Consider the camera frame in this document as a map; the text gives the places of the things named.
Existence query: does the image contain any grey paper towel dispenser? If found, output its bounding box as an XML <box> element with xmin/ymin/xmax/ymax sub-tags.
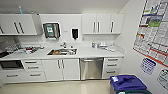
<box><xmin>42</xmin><ymin>21</ymin><xmax>62</xmax><ymax>40</ymax></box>

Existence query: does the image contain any wide white drawer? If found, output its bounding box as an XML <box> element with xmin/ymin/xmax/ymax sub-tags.
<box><xmin>0</xmin><ymin>69</ymin><xmax>26</xmax><ymax>84</ymax></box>

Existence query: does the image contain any white wall cabinet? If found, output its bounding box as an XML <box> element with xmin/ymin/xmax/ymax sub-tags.
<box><xmin>81</xmin><ymin>13</ymin><xmax>125</xmax><ymax>35</ymax></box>
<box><xmin>0</xmin><ymin>12</ymin><xmax>43</xmax><ymax>37</ymax></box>

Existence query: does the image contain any large printed wall poster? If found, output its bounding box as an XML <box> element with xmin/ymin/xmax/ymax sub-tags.
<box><xmin>132</xmin><ymin>0</ymin><xmax>168</xmax><ymax>68</ymax></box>

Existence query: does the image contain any white two-door sink cabinet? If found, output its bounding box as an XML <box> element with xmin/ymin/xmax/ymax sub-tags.
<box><xmin>41</xmin><ymin>58</ymin><xmax>81</xmax><ymax>82</ymax></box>

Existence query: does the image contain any chrome faucet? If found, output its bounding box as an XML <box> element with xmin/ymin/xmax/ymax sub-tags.
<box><xmin>60</xmin><ymin>41</ymin><xmax>69</xmax><ymax>50</ymax></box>

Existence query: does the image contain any black soap dispenser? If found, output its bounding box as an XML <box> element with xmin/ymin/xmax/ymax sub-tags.
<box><xmin>71</xmin><ymin>27</ymin><xmax>80</xmax><ymax>41</ymax></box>

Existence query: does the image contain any white folded cloth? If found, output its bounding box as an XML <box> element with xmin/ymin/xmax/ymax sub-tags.
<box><xmin>104</xmin><ymin>45</ymin><xmax>117</xmax><ymax>53</ymax></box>

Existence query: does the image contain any dish soap bottle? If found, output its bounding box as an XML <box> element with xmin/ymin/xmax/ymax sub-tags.
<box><xmin>91</xmin><ymin>40</ymin><xmax>97</xmax><ymax>49</ymax></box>

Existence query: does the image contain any black flat counter mat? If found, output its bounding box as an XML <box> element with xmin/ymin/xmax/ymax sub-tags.
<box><xmin>0</xmin><ymin>49</ymin><xmax>10</xmax><ymax>59</ymax></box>

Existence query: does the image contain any wire dish drying rack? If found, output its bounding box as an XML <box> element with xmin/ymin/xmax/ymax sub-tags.
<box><xmin>2</xmin><ymin>40</ymin><xmax>22</xmax><ymax>55</ymax></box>

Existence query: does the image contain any steel kitchen sink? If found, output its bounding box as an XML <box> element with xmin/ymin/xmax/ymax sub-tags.
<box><xmin>46</xmin><ymin>48</ymin><xmax>78</xmax><ymax>57</ymax></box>

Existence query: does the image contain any stainless steel dishwasher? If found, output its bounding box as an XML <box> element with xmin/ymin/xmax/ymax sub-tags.
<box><xmin>79</xmin><ymin>57</ymin><xmax>105</xmax><ymax>81</ymax></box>

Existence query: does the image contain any blue lid waste bin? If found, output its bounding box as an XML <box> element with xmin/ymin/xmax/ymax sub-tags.
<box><xmin>109</xmin><ymin>74</ymin><xmax>148</xmax><ymax>93</ymax></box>

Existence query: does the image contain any small blue bottle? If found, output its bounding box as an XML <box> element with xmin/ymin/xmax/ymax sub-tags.
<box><xmin>18</xmin><ymin>5</ymin><xmax>24</xmax><ymax>15</ymax></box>

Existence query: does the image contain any stack of white dishes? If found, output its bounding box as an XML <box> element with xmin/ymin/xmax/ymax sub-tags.
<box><xmin>97</xmin><ymin>41</ymin><xmax>108</xmax><ymax>49</ymax></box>

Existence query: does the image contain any black built-in microwave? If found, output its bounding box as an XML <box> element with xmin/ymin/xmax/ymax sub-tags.
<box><xmin>0</xmin><ymin>59</ymin><xmax>25</xmax><ymax>71</ymax></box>

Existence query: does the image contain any small blue wall sign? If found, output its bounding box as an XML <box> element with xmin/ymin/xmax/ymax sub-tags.
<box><xmin>139</xmin><ymin>57</ymin><xmax>158</xmax><ymax>76</ymax></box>

